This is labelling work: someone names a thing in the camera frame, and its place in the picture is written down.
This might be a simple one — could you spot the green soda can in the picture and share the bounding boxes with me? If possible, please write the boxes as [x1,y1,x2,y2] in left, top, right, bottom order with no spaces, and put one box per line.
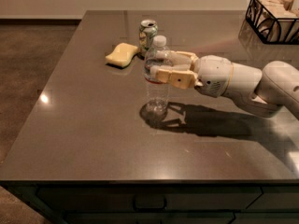
[139,20,158,58]

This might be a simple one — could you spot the dark cabinet drawer front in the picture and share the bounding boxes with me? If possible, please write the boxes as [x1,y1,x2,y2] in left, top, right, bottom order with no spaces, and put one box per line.
[37,186,262,212]

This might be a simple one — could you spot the yellow sponge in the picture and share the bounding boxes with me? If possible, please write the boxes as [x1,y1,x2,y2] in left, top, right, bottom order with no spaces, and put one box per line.
[106,43,139,68]

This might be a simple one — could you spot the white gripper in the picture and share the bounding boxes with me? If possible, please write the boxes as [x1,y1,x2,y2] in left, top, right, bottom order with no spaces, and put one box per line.
[150,50,233,98]

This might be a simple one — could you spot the white packets in basket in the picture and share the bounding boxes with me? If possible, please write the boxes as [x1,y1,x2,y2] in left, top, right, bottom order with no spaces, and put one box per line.
[252,0,299,44]

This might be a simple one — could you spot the clear plastic water bottle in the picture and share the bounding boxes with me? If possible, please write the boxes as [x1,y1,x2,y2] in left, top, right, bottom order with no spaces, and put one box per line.
[144,35,171,115]

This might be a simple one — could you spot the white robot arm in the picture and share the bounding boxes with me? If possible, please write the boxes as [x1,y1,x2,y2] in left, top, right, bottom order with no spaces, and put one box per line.
[148,51,299,119]

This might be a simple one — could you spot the black wire basket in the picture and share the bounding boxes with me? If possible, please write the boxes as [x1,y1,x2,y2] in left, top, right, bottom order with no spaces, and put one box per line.
[245,0,299,45]

